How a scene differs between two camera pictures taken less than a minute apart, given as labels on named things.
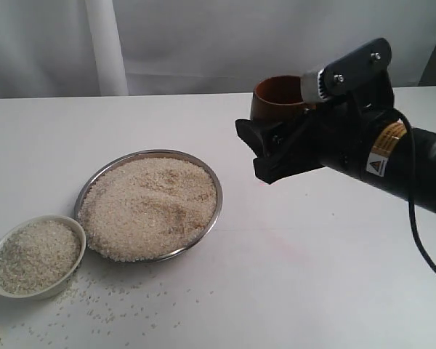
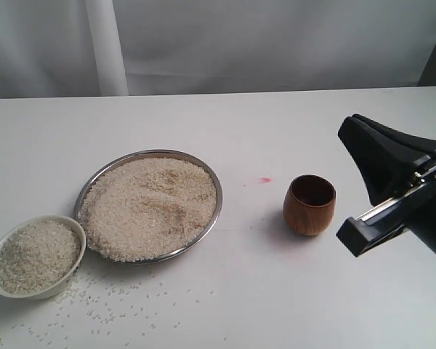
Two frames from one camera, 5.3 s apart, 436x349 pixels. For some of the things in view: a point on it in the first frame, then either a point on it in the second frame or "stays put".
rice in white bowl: x=37 y=257 stays put
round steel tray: x=148 y=206 stays put
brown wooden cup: x=278 y=99 -> x=309 y=204
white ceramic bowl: x=36 y=257 stays put
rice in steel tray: x=140 y=208 stays put
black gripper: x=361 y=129 -> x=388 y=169
